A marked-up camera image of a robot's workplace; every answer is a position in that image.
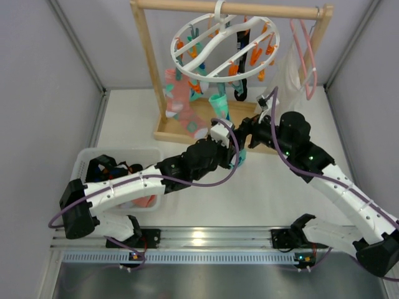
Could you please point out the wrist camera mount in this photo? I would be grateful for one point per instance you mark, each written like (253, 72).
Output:
(220, 131)
(264, 107)

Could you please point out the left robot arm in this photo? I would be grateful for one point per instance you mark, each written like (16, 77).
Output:
(85, 207)

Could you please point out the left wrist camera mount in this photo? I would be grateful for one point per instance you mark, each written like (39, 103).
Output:
(220, 131)

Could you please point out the pink sock front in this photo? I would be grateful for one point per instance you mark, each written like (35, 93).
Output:
(142, 202)

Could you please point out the pink sock rear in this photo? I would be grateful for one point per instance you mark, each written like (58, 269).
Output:
(177, 96)

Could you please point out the white plastic basket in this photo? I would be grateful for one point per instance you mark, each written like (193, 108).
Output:
(144, 156)

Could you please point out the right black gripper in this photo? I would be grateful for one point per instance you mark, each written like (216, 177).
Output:
(249, 130)

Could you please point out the wooden clothes rack frame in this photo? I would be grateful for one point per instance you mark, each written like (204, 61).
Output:
(168, 129)

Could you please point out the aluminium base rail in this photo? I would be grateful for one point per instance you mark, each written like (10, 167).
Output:
(215, 238)

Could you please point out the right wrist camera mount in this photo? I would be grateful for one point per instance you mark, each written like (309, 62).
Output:
(264, 107)

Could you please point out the black patterned sock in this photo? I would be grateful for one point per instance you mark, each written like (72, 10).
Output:
(242, 41)
(104, 168)

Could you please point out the mint green sock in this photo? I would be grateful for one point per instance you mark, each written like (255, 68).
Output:
(220, 107)
(193, 53)

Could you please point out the white round clip hanger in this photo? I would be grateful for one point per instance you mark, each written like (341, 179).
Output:
(217, 33)

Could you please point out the white cloth garment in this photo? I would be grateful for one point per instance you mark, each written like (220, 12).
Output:
(287, 80)

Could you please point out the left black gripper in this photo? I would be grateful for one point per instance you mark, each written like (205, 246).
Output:
(232, 149)

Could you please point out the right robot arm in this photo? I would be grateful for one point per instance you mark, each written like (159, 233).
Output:
(373, 240)

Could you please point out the perforated cable duct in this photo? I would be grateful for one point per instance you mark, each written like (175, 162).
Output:
(253, 258)

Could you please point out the pink sock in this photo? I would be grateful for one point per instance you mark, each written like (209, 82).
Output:
(142, 202)
(177, 96)

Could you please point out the pink wire hanger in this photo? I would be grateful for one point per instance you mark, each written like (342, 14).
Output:
(309, 82)

